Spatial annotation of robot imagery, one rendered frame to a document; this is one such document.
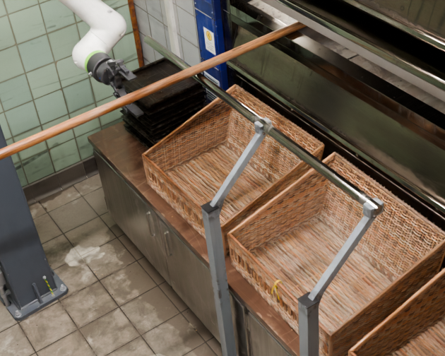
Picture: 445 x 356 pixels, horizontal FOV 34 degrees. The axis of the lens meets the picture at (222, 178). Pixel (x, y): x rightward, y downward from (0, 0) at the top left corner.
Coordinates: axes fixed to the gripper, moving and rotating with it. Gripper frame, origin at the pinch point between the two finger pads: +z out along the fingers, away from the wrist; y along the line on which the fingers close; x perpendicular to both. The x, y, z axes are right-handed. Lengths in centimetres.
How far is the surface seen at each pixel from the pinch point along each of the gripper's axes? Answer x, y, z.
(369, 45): -46, -25, 58
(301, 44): -61, 1, 10
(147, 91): -3.8, -0.9, 1.6
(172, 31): -58, 31, -81
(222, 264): -3, 48, 39
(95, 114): 14.9, -0.7, 1.6
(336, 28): -46, -25, 45
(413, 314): -35, 47, 92
